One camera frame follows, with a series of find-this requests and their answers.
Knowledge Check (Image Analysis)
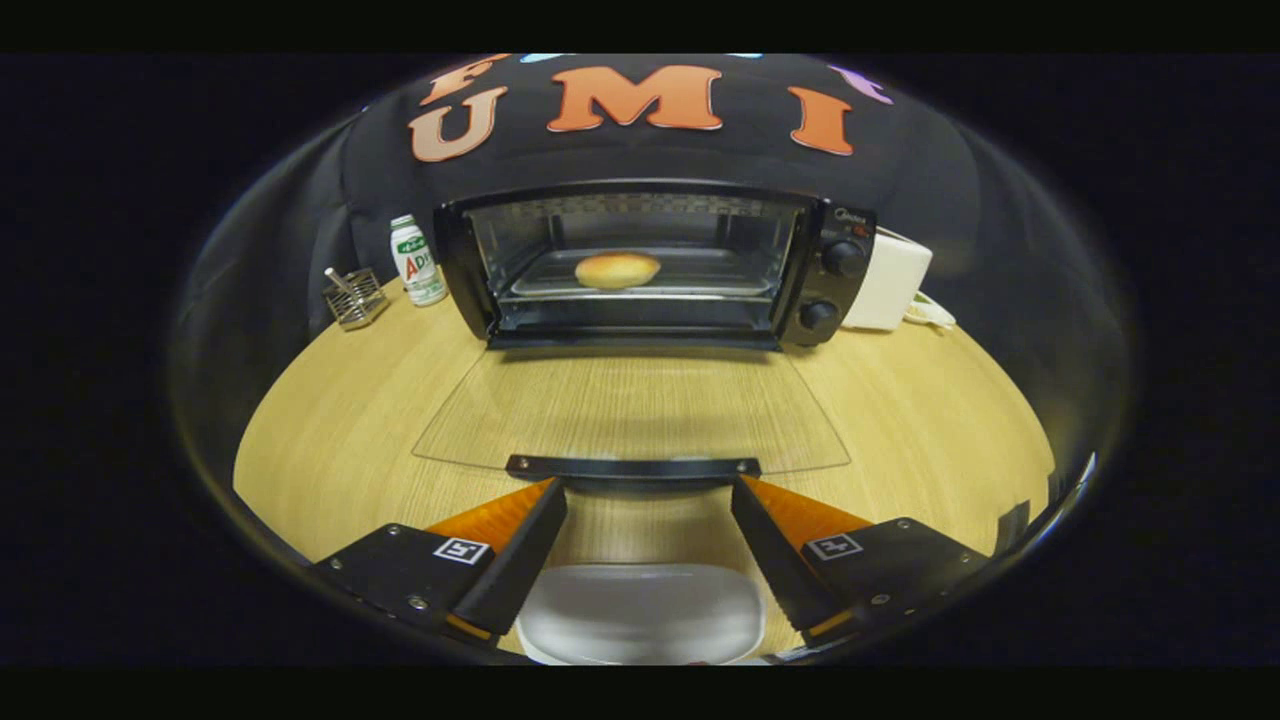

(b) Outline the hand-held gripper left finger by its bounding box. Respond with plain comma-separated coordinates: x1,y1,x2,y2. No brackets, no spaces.
313,477,569,646

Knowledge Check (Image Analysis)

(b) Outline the white pop-up toaster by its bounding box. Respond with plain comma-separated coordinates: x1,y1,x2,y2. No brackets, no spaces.
843,228,934,332

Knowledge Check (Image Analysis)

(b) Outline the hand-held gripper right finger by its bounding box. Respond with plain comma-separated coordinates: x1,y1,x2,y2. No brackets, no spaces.
730,475,991,646

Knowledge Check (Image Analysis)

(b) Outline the sugared doughnut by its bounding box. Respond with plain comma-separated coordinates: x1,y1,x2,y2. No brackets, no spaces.
574,251,663,291

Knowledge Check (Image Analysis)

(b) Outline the white bottle green label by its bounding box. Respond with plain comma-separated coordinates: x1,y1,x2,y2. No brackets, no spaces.
390,214,448,307

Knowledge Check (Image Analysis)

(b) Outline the white plate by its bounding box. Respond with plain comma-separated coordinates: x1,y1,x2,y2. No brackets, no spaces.
517,562,767,667

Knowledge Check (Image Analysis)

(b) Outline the white power cable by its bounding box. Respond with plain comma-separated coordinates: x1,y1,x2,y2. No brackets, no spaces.
905,290,958,329

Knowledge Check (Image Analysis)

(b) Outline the black toaster oven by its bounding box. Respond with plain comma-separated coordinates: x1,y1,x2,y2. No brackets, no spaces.
412,180,879,493

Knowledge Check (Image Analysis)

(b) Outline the metal wire basket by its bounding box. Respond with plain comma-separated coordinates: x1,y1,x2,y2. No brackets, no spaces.
322,266,390,331

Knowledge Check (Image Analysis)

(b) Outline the metal oven tray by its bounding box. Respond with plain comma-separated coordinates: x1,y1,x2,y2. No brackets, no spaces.
510,246,783,301

